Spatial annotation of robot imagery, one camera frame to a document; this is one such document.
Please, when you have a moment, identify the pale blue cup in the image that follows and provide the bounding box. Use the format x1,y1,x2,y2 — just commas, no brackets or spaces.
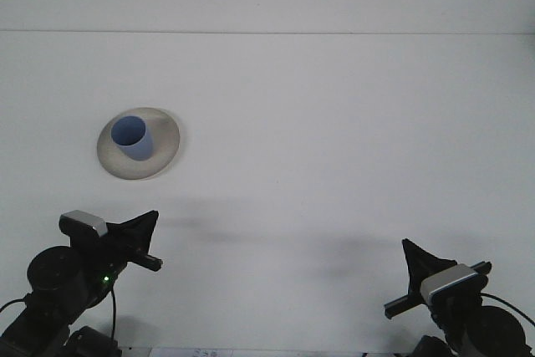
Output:
110,115,156,162

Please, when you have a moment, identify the pale round plate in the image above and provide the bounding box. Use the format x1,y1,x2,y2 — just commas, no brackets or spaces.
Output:
96,106,181,181

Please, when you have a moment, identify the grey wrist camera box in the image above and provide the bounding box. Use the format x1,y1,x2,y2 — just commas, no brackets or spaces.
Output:
419,263,480,305
59,209,109,240

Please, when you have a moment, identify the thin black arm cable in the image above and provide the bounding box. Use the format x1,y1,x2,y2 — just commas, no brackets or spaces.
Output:
109,283,119,339
480,293,535,329

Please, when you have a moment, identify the short black cable loop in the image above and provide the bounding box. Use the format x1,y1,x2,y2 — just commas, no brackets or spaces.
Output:
0,297,29,313

